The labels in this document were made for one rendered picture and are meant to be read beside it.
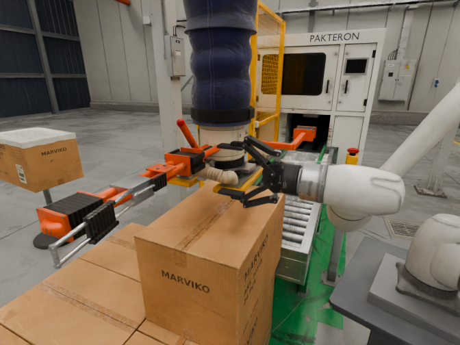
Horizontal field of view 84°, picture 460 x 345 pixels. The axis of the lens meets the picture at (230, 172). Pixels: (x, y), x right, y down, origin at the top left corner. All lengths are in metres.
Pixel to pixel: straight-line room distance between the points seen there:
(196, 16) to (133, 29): 11.93
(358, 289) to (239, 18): 0.98
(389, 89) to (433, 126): 9.15
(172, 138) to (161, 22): 0.92
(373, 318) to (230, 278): 0.47
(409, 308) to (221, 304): 0.59
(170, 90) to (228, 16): 1.53
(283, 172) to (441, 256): 0.60
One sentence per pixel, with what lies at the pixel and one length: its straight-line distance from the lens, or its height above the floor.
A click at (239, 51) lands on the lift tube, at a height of 1.54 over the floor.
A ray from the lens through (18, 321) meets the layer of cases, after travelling 1.46.
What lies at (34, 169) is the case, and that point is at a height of 0.80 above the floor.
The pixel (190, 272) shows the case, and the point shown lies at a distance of 0.90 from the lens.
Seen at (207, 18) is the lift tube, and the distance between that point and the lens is 0.87.
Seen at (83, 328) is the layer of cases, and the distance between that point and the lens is 1.30.
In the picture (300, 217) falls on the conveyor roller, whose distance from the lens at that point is 1.90.
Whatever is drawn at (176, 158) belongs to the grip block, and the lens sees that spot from 0.74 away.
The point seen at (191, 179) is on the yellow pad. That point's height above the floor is 1.12.
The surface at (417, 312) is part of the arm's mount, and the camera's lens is 1.06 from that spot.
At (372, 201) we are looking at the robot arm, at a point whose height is 1.23.
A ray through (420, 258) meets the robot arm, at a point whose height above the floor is 0.91.
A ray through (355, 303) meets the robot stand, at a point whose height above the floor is 0.75.
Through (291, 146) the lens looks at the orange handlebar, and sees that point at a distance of 0.93.
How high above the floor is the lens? 1.46
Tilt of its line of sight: 20 degrees down
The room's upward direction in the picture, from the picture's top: straight up
